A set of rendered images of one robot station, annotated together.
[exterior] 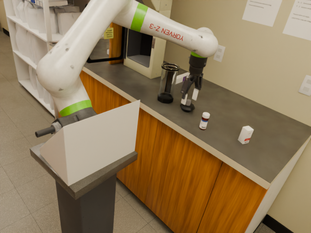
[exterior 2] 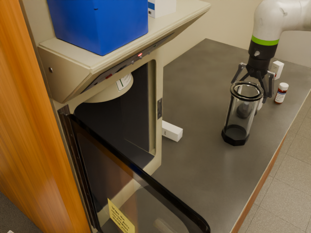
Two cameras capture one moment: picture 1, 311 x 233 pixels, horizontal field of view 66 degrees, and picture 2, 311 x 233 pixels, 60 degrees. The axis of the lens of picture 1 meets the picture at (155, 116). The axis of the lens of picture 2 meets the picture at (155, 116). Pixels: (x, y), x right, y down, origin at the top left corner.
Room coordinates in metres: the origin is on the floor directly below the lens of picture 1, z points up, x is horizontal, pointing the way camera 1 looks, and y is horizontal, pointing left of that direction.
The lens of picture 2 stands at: (1.72, 0.69, 1.68)
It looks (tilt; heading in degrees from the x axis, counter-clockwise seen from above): 40 degrees down; 267
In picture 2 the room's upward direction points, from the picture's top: straight up
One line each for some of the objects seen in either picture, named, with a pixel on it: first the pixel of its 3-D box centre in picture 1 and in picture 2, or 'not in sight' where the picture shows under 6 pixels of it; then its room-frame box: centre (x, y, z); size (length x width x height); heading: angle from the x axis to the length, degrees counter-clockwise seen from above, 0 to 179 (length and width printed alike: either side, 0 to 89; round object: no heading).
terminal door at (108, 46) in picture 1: (106, 34); (130, 229); (1.75, 0.44, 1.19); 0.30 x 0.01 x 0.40; 132
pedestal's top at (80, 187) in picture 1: (85, 154); not in sight; (0.78, 0.28, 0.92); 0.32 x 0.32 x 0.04; 54
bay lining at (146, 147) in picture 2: (151, 37); (92, 119); (1.86, 0.12, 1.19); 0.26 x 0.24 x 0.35; 49
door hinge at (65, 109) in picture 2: (125, 33); (83, 178); (1.85, 0.32, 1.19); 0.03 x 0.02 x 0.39; 49
